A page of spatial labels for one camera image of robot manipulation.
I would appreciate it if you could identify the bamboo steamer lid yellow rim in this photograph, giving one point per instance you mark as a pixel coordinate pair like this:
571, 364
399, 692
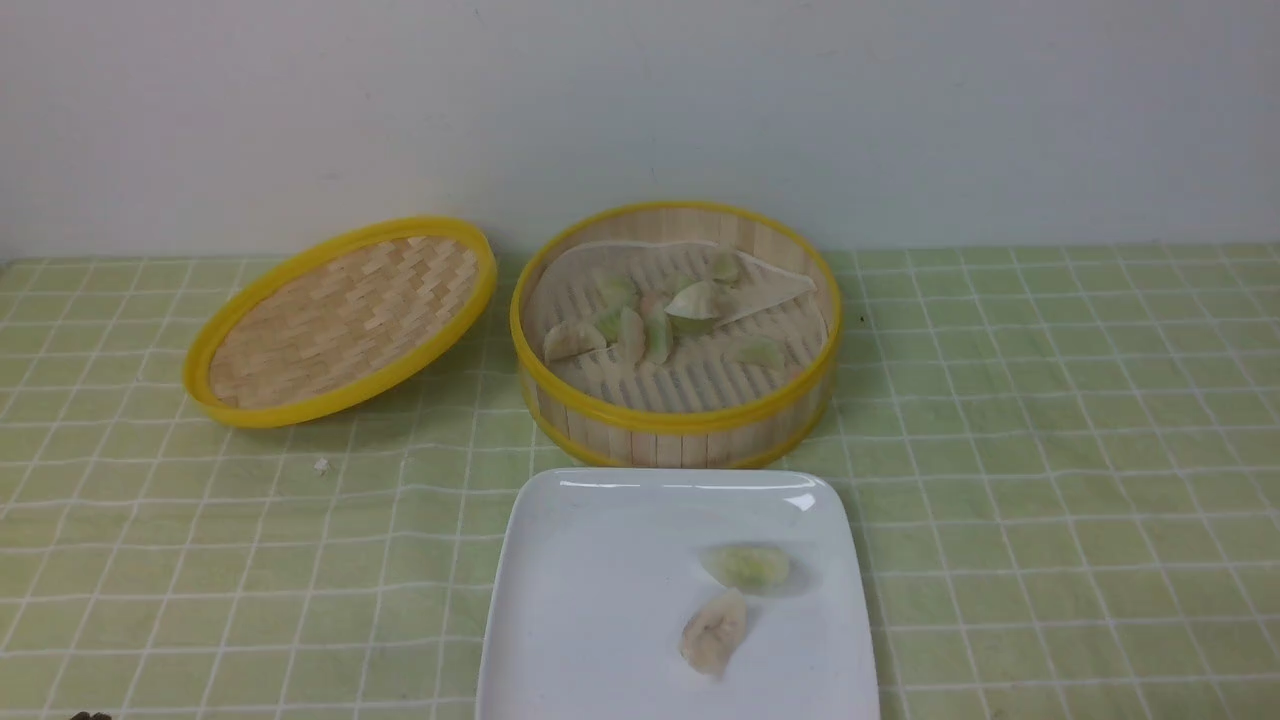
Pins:
341, 322

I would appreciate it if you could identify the pale dumpling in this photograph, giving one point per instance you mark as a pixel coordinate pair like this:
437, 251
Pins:
571, 339
714, 632

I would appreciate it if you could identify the green dumpling on plate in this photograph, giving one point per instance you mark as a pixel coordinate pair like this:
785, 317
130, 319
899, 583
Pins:
749, 568

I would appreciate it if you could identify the green dumpling centre steamer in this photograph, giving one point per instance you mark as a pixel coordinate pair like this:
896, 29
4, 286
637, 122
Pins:
658, 335

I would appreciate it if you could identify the green dumpling left back steamer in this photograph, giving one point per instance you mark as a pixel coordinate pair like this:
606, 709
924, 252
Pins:
619, 294

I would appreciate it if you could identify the pale dumpling centre steamer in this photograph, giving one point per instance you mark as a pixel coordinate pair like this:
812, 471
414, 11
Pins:
631, 336

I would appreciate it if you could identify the green dumpling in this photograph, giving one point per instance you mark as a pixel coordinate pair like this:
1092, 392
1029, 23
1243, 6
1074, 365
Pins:
749, 568
760, 351

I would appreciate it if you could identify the white square plate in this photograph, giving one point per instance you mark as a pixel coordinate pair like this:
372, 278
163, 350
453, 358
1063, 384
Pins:
603, 570

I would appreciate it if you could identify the bamboo steamer basket yellow rim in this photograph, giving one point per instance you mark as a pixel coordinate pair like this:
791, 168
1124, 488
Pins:
749, 436

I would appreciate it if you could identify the white steamer liner paper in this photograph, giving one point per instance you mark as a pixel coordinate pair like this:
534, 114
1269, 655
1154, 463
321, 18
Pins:
766, 301

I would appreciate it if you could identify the pale dumpling on plate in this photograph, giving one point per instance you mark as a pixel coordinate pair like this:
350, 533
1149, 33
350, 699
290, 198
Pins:
714, 632

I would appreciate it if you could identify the green checked tablecloth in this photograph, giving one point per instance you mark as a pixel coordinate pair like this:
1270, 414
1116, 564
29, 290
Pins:
1060, 469

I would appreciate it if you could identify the white dumpling top steamer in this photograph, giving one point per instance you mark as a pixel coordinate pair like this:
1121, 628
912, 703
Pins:
700, 301

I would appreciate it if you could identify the green dumpling steamer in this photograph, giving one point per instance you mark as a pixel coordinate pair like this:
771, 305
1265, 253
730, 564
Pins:
724, 267
658, 335
619, 294

